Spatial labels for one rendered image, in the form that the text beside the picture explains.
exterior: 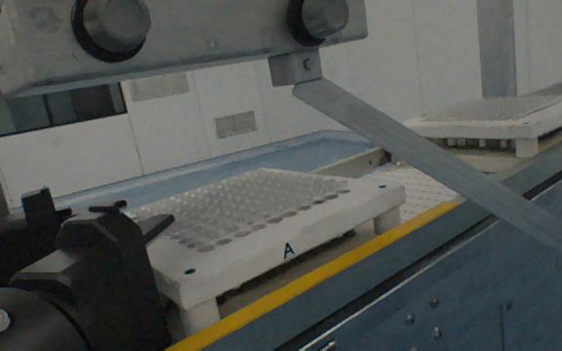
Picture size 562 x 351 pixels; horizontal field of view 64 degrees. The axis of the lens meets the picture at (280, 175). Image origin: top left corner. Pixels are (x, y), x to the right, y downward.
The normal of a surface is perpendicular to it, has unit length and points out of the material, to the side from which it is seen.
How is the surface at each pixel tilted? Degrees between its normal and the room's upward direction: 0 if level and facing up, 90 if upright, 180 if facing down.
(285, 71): 90
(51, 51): 90
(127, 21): 90
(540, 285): 90
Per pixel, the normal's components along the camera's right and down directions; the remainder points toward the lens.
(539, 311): 0.60, 0.08
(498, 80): -0.78, 0.27
